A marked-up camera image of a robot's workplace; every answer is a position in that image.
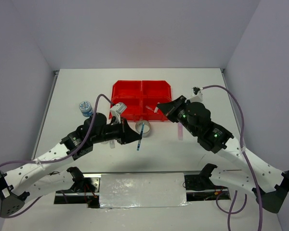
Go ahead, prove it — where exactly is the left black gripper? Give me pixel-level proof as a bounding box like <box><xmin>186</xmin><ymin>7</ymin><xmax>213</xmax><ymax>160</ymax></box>
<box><xmin>92</xmin><ymin>117</ymin><xmax>142</xmax><ymax>145</ymax></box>

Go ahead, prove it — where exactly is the pink highlighter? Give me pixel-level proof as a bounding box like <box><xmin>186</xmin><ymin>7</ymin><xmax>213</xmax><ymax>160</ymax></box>
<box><xmin>178</xmin><ymin>123</ymin><xmax>183</xmax><ymax>141</ymax></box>

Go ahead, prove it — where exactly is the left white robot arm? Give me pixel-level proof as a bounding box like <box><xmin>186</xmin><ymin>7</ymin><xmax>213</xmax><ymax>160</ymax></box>
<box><xmin>0</xmin><ymin>113</ymin><xmax>142</xmax><ymax>218</ymax></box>

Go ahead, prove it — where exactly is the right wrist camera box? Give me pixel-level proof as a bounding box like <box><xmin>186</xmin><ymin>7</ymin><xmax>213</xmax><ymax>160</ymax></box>
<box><xmin>187</xmin><ymin>87</ymin><xmax>203</xmax><ymax>103</ymax></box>

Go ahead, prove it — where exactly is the blue patterned tape roll left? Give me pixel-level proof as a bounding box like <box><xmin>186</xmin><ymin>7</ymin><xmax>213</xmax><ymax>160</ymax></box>
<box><xmin>79</xmin><ymin>101</ymin><xmax>93</xmax><ymax>117</ymax></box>

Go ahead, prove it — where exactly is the silver foil cover plate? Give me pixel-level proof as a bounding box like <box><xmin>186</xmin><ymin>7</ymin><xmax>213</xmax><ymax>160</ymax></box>
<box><xmin>99</xmin><ymin>173</ymin><xmax>188</xmax><ymax>208</ymax></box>

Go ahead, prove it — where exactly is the blue pen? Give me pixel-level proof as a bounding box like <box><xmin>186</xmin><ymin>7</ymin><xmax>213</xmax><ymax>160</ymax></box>
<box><xmin>136</xmin><ymin>122</ymin><xmax>145</xmax><ymax>151</ymax></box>

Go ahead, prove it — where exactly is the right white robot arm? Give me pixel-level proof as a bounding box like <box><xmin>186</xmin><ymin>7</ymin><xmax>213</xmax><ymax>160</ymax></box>
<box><xmin>157</xmin><ymin>96</ymin><xmax>289</xmax><ymax>214</ymax></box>

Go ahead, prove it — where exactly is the red four-compartment bin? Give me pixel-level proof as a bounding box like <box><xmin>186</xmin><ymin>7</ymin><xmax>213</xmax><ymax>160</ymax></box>
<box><xmin>111</xmin><ymin>80</ymin><xmax>172</xmax><ymax>122</ymax></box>

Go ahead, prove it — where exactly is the orange cap highlighter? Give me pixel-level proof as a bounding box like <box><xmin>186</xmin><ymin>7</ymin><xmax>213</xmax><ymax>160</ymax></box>
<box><xmin>109</xmin><ymin>140</ymin><xmax>115</xmax><ymax>149</ymax></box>

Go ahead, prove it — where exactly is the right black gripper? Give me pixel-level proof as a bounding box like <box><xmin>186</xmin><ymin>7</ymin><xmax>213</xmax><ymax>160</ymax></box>
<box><xmin>157</xmin><ymin>95</ymin><xmax>198</xmax><ymax>136</ymax></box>

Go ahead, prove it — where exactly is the large grey tape roll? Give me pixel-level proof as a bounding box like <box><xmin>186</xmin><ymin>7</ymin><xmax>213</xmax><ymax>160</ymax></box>
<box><xmin>135</xmin><ymin>120</ymin><xmax>151</xmax><ymax>138</ymax></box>

